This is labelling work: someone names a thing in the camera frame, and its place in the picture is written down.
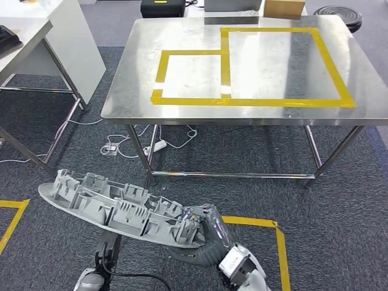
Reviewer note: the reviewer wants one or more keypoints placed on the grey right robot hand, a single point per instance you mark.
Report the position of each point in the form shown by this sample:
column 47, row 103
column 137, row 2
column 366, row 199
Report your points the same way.
column 218, row 231

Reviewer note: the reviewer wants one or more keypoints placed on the grey plastic wheel cover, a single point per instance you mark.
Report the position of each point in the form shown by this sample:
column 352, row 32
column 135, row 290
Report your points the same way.
column 121, row 217

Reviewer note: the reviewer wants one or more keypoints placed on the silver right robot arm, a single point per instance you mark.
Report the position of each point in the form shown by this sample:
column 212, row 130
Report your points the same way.
column 206, row 255

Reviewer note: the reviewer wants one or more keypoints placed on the stainless steel workbench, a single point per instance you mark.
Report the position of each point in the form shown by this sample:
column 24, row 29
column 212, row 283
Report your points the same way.
column 130, row 80

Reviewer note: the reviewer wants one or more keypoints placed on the white power strip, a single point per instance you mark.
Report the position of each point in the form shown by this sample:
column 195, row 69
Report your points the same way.
column 157, row 146
column 110, row 149

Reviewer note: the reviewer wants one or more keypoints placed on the large yellow tape rectangle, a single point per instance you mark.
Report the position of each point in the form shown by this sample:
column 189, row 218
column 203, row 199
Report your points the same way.
column 272, row 103

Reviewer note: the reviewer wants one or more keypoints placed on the small yellow tape rectangle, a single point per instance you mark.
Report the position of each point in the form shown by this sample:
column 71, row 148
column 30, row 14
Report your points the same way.
column 164, row 64

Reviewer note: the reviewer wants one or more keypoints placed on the grey case with yellow mark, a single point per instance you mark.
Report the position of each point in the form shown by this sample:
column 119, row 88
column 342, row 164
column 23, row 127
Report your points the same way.
column 232, row 5

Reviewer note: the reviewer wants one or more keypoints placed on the black case with yellow mark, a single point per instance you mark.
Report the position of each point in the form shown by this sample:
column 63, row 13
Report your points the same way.
column 164, row 9

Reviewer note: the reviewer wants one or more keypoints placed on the brown cardboard box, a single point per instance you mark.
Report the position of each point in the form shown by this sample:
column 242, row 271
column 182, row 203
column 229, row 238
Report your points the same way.
column 283, row 8

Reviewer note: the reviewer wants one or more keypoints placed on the white table with steel legs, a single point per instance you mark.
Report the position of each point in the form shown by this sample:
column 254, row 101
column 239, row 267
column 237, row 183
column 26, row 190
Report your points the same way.
column 75, row 52

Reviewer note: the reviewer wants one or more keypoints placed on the black round stool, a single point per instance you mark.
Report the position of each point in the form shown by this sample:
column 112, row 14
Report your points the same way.
column 339, row 16

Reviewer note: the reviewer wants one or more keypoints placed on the black item on white table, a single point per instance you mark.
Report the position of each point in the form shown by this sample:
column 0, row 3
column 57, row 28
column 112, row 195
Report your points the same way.
column 7, row 38

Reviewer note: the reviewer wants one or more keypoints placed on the yellow floor tape frame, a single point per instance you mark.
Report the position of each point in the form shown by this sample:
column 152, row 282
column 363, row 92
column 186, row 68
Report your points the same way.
column 281, row 257
column 15, row 217

